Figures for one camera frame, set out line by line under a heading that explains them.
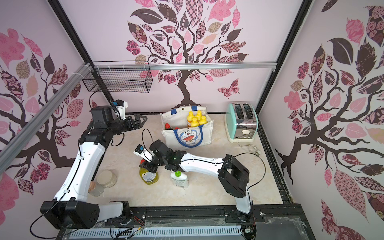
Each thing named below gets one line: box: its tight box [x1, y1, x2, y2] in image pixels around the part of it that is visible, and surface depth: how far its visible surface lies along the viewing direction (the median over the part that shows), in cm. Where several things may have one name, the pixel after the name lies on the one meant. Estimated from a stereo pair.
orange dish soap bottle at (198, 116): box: [195, 110, 202, 121], surface depth 92 cm
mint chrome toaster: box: [224, 101, 259, 143], surface depth 99 cm
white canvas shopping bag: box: [160, 105, 214, 150], surface depth 93 cm
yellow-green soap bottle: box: [139, 167, 159, 185], surface depth 81 cm
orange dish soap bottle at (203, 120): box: [199, 115, 208, 125], surface depth 89 cm
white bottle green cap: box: [170, 170, 189, 188], surface depth 75 cm
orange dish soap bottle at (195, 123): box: [191, 117, 200, 127], surface depth 89 cm
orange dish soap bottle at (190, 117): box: [187, 111, 195, 124], surface depth 92 cm
